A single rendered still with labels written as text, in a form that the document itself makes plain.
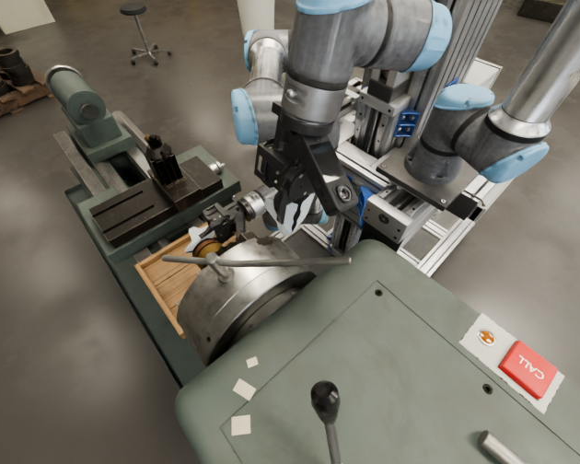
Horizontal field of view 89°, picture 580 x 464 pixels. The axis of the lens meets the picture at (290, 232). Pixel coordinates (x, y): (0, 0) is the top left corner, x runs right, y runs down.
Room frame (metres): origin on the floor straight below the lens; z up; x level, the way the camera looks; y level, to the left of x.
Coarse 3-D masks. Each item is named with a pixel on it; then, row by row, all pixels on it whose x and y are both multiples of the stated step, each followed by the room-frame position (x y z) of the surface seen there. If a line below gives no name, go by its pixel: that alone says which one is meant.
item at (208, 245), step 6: (204, 240) 0.44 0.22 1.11; (210, 240) 0.44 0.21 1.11; (198, 246) 0.42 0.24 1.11; (204, 246) 0.42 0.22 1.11; (210, 246) 0.42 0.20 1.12; (216, 246) 0.42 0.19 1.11; (222, 246) 0.43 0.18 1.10; (192, 252) 0.41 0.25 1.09; (198, 252) 0.41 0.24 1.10; (204, 252) 0.40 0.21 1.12; (216, 252) 0.40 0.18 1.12; (198, 264) 0.38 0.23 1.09
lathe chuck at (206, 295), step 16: (256, 240) 0.36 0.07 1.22; (272, 240) 0.38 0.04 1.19; (224, 256) 0.31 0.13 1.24; (240, 256) 0.31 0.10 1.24; (256, 256) 0.32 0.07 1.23; (272, 256) 0.32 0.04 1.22; (288, 256) 0.34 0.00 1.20; (208, 272) 0.28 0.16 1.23; (240, 272) 0.28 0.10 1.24; (256, 272) 0.28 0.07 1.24; (192, 288) 0.26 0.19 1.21; (208, 288) 0.25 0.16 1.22; (224, 288) 0.25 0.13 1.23; (240, 288) 0.24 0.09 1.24; (192, 304) 0.23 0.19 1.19; (208, 304) 0.22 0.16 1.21; (224, 304) 0.22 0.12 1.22; (192, 320) 0.20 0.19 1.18; (208, 320) 0.19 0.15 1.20; (192, 336) 0.18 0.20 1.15
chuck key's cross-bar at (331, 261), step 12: (204, 264) 0.26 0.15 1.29; (228, 264) 0.26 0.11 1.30; (240, 264) 0.25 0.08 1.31; (252, 264) 0.25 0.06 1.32; (264, 264) 0.24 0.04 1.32; (276, 264) 0.24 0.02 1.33; (288, 264) 0.24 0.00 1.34; (300, 264) 0.23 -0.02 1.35; (312, 264) 0.23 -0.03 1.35; (324, 264) 0.23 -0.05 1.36; (336, 264) 0.22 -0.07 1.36; (348, 264) 0.22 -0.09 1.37
